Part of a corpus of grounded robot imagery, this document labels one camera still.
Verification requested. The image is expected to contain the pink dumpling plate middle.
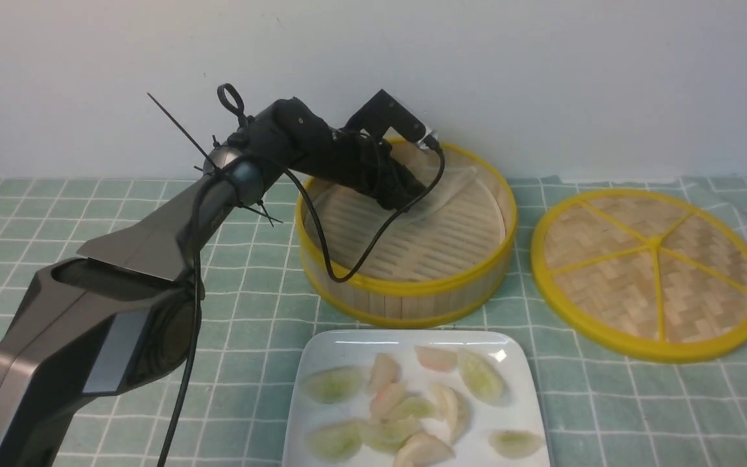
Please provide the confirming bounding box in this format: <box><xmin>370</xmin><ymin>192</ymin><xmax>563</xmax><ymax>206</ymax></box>
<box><xmin>370</xmin><ymin>381</ymin><xmax>407</xmax><ymax>422</ymax></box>

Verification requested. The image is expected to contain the green dumpling plate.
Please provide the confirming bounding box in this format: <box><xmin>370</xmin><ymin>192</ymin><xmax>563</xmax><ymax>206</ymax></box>
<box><xmin>488</xmin><ymin>431</ymin><xmax>545</xmax><ymax>459</ymax></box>
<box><xmin>385</xmin><ymin>396</ymin><xmax>442</xmax><ymax>422</ymax></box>
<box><xmin>457</xmin><ymin>348</ymin><xmax>506</xmax><ymax>405</ymax></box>
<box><xmin>358</xmin><ymin>416</ymin><xmax>423</xmax><ymax>455</ymax></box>
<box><xmin>302</xmin><ymin>366</ymin><xmax>364</xmax><ymax>405</ymax></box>
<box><xmin>305</xmin><ymin>420</ymin><xmax>362</xmax><ymax>463</ymax></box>

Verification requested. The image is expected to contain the green dumpling plate middle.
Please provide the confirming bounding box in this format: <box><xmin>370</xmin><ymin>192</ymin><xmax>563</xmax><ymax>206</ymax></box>
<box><xmin>385</xmin><ymin>396</ymin><xmax>442</xmax><ymax>422</ymax></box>

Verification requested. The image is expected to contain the green checkered tablecloth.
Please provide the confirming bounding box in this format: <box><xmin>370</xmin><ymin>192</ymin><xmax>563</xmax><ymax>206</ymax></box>
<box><xmin>0</xmin><ymin>175</ymin><xmax>747</xmax><ymax>467</ymax></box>

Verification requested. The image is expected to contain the white dumpling plate middle right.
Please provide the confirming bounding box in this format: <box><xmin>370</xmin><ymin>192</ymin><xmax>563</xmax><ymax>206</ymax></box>
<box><xmin>431</xmin><ymin>383</ymin><xmax>472</xmax><ymax>444</ymax></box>

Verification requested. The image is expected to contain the yellow rimmed bamboo steamer basket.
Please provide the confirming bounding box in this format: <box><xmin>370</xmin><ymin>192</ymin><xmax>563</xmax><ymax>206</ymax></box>
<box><xmin>295</xmin><ymin>138</ymin><xmax>518</xmax><ymax>329</ymax></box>

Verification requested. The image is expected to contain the pink dumpling plate bottom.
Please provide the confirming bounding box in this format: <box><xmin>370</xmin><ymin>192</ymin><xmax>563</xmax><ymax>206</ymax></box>
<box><xmin>392</xmin><ymin>432</ymin><xmax>456</xmax><ymax>466</ymax></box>

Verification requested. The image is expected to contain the yellow rimmed bamboo steamer lid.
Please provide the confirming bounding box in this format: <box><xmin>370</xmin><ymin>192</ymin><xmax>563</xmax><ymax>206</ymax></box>
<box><xmin>530</xmin><ymin>189</ymin><xmax>747</xmax><ymax>364</ymax></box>

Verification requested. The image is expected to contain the pink dumpling plate top centre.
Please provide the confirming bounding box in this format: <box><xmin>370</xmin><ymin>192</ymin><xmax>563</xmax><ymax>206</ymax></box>
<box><xmin>367</xmin><ymin>353</ymin><xmax>401</xmax><ymax>395</ymax></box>

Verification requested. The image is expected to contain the green dumpling plate bottom right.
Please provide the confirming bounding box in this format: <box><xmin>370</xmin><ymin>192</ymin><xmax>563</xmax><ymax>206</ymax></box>
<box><xmin>488</xmin><ymin>431</ymin><xmax>545</xmax><ymax>459</ymax></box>

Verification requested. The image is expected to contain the pink dumpling plate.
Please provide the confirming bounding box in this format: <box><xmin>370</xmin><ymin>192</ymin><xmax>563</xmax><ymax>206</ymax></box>
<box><xmin>413</xmin><ymin>346</ymin><xmax>458</xmax><ymax>373</ymax></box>
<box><xmin>367</xmin><ymin>353</ymin><xmax>401</xmax><ymax>395</ymax></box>
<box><xmin>370</xmin><ymin>381</ymin><xmax>407</xmax><ymax>422</ymax></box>
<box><xmin>392</xmin><ymin>432</ymin><xmax>456</xmax><ymax>466</ymax></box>

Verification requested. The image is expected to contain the green dumpling plate bottom centre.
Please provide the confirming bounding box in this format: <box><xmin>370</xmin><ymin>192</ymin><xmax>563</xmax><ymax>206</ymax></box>
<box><xmin>358</xmin><ymin>416</ymin><xmax>423</xmax><ymax>455</ymax></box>

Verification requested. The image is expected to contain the black camera cable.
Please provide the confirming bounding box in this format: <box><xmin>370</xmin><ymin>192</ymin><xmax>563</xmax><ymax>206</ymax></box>
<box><xmin>156</xmin><ymin>132</ymin><xmax>445</xmax><ymax>467</ymax></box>

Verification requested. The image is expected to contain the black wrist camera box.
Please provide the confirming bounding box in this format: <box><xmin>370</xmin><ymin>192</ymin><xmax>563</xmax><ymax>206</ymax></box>
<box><xmin>343</xmin><ymin>89</ymin><xmax>432</xmax><ymax>146</ymax></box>

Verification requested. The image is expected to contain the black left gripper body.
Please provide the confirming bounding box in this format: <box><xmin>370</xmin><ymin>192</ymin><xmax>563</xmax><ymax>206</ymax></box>
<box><xmin>296</xmin><ymin>128</ymin><xmax>427</xmax><ymax>210</ymax></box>

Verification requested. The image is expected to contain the black zip tie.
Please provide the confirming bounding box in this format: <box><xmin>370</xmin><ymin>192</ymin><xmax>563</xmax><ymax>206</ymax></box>
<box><xmin>147</xmin><ymin>82</ymin><xmax>282</xmax><ymax>225</ymax></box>

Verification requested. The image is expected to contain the green dumpling plate bottom left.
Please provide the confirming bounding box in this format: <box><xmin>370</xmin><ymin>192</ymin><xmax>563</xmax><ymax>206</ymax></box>
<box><xmin>305</xmin><ymin>420</ymin><xmax>362</xmax><ymax>463</ymax></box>

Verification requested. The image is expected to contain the white square plate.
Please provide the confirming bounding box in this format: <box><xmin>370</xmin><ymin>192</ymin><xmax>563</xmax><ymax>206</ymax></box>
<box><xmin>281</xmin><ymin>330</ymin><xmax>552</xmax><ymax>466</ymax></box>

